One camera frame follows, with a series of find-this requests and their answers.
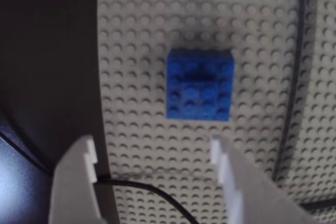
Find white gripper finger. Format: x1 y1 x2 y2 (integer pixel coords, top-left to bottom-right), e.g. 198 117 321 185
48 134 102 224
211 136 331 224

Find blue lego cube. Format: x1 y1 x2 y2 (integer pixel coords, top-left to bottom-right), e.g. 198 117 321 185
166 47 236 122

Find grey lego baseplate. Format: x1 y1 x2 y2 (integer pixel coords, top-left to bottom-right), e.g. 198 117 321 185
96 0 336 224

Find black cable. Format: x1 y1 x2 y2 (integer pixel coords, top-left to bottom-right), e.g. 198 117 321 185
94 177 200 224

